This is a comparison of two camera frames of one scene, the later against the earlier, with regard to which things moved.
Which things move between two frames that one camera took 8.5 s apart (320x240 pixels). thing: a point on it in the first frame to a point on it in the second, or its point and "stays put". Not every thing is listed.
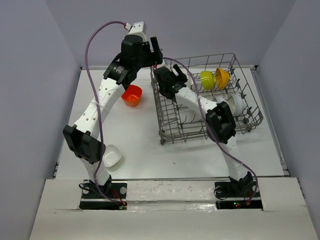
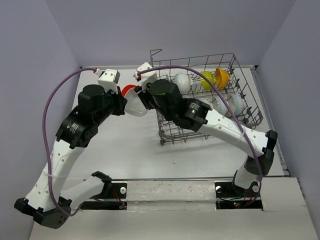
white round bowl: x=236 y=104 stays put
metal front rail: x=170 y=178 stays put
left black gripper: x=155 y=58 to x=121 y=101
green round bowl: x=208 y=80 stays put
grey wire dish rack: x=217 y=77 stays put
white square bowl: x=111 y=155 to x=135 y=106
